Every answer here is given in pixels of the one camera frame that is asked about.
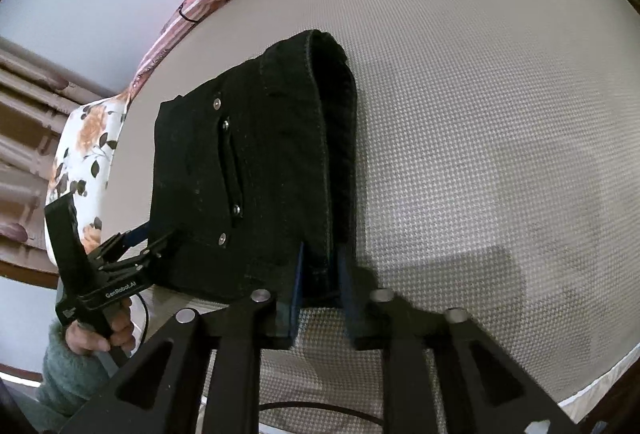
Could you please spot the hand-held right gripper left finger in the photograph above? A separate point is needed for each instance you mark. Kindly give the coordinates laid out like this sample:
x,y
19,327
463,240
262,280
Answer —
x,y
297,276

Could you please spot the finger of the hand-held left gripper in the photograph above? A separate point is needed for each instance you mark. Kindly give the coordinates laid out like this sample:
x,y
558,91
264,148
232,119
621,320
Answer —
x,y
155,248
131,240

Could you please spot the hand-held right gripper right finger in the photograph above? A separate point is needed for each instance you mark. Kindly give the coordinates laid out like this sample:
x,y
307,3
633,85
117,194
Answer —
x,y
346,286

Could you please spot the black pants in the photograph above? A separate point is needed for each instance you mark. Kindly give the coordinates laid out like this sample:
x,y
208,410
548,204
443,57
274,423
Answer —
x,y
270,153

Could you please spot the person's left forearm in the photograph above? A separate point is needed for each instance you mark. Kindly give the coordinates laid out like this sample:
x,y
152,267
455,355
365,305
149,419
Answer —
x,y
65,379

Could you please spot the person's left hand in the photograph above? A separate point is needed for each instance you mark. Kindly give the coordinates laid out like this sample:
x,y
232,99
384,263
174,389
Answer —
x,y
87,339

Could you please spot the white crumpled cloth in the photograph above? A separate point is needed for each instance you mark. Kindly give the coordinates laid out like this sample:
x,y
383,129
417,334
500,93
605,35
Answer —
x,y
85,138

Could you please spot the brown wooden headboard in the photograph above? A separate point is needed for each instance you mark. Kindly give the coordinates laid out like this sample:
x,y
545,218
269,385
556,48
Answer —
x,y
25,113

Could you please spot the grey woven mattress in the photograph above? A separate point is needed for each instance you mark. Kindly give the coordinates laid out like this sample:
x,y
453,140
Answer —
x,y
475,113

